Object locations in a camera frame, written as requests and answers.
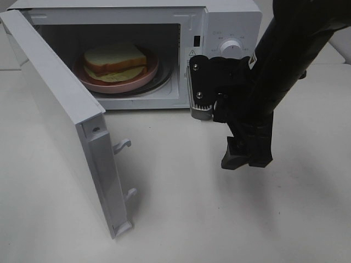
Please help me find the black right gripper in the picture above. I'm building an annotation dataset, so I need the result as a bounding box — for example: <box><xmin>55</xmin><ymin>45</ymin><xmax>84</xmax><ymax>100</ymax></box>
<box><xmin>213</xmin><ymin>90</ymin><xmax>273</xmax><ymax>170</ymax></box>

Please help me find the pink round plate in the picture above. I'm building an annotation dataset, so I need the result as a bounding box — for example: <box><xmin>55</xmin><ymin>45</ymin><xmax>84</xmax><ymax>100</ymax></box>
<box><xmin>72</xmin><ymin>46</ymin><xmax>160</xmax><ymax>96</ymax></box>

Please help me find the sandwich with lettuce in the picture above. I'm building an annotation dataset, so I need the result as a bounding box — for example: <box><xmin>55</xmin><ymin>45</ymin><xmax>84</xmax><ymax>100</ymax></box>
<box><xmin>83</xmin><ymin>42</ymin><xmax>147</xmax><ymax>84</ymax></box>

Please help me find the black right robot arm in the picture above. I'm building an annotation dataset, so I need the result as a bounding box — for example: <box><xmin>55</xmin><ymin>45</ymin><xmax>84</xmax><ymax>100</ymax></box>
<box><xmin>214</xmin><ymin>1</ymin><xmax>350</xmax><ymax>170</ymax></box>

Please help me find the upper white microwave knob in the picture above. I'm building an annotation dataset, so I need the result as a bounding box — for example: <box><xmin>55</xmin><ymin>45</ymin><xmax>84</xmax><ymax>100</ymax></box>
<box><xmin>219</xmin><ymin>40</ymin><xmax>243</xmax><ymax>59</ymax></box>

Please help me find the glass microwave turntable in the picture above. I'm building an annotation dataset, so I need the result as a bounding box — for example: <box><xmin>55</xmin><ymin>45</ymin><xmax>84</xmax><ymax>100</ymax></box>
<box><xmin>91</xmin><ymin>63</ymin><xmax>174</xmax><ymax>98</ymax></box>

